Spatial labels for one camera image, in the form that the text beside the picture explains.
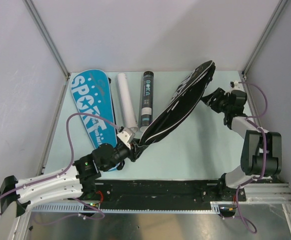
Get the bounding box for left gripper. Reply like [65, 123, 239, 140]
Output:
[102, 137, 148, 172]

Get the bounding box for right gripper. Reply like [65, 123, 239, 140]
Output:
[200, 87, 232, 114]

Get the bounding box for black racket cover front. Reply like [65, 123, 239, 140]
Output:
[137, 59, 216, 148]

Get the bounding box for white shuttlecock tube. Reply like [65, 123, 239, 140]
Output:
[117, 73, 139, 133]

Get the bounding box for black shuttlecock tube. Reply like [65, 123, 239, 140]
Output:
[139, 71, 154, 133]

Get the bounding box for blue racket cover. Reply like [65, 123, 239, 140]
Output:
[70, 69, 118, 148]

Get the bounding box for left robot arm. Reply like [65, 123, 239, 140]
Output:
[0, 141, 148, 217]

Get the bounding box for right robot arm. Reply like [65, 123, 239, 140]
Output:
[201, 88, 283, 201]

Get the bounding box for light green table mat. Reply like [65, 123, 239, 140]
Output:
[44, 70, 244, 180]

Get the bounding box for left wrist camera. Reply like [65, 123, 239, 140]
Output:
[116, 127, 135, 150]

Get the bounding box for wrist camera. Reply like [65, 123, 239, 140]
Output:
[116, 127, 135, 150]
[230, 81, 244, 92]

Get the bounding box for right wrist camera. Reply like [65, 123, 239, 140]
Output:
[230, 81, 244, 92]

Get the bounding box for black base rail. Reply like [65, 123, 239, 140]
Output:
[80, 180, 247, 213]

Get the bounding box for right aluminium frame post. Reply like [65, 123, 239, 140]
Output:
[241, 0, 291, 76]

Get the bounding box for aluminium frame post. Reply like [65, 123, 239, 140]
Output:
[22, 0, 68, 72]
[241, 0, 291, 76]

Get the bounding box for left aluminium frame post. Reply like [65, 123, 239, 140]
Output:
[22, 0, 68, 72]

